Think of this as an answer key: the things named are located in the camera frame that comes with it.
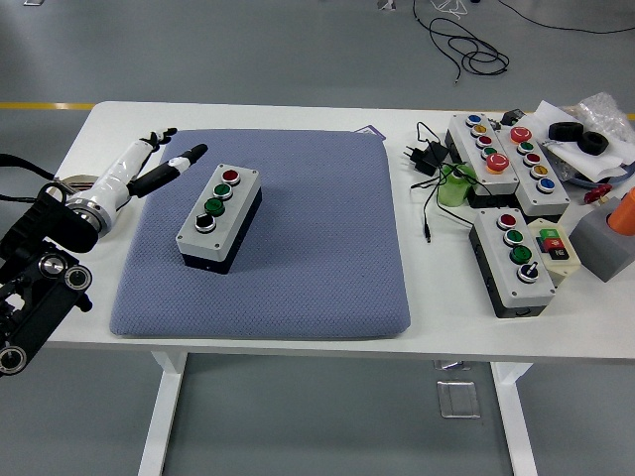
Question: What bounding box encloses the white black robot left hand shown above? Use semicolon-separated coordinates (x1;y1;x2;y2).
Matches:
83;127;209;228

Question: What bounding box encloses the clear plastic bag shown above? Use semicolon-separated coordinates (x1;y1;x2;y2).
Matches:
563;91;635;165

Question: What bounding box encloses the thin black floor cable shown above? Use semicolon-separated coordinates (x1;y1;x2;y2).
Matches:
500;0;635;35

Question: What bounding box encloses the black power adapter with cord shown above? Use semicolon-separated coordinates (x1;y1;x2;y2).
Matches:
400;121;480;244

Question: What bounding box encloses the grey block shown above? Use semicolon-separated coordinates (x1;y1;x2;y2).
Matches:
569;195;635;284

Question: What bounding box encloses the black foam ring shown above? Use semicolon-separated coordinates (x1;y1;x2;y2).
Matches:
578;130;611;156
548;121;585;142

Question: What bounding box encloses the grey five-button control box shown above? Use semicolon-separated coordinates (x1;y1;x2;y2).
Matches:
495;126;572;219
444;113;520;208

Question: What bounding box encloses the black looped floor cable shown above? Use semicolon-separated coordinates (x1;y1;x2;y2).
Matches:
413;0;511;86

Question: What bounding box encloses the metal floor socket plate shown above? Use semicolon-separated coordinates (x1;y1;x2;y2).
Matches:
436;379;482;420

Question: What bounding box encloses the white paper sheet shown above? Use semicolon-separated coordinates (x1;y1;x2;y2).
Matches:
533;100;635;182

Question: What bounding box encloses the purple white card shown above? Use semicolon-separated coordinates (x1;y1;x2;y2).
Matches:
352;123;387;143

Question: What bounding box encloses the blue-grey padded mat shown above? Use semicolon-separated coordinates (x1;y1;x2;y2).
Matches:
108;128;413;341

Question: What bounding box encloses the green plastic cylinder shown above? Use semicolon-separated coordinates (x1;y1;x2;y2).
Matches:
437;163;478;207

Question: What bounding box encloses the white table leg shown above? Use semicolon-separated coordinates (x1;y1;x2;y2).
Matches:
490;361;540;476
137;350;189;476

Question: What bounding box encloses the orange cylinder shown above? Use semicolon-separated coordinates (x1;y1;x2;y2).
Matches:
608;186;635;238

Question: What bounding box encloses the cream three-key switch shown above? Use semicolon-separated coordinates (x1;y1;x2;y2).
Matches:
526;216;581;288

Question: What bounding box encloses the blue ring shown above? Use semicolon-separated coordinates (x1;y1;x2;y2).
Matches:
565;163;635;188

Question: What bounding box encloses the grey four-button control box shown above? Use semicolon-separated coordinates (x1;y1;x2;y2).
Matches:
468;207;557;318
175;163;263;276

